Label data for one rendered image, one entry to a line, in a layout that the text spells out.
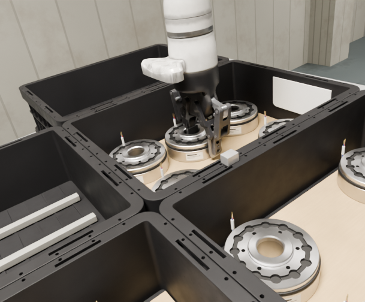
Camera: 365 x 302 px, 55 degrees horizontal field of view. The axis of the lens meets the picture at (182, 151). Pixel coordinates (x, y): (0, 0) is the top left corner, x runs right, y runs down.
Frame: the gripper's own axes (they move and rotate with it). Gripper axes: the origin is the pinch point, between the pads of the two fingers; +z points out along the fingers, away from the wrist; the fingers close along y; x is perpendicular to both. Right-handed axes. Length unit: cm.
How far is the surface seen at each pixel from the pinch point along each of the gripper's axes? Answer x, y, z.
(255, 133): -11.1, -1.8, 2.2
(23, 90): 19.7, 38.0, -7.9
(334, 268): 5.9, -30.1, 2.1
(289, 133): -1.0, -18.0, -7.8
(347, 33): -281, 142, 62
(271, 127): -10.6, -6.3, -0.8
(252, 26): -179, 164, 33
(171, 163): 6.3, 1.6, 2.2
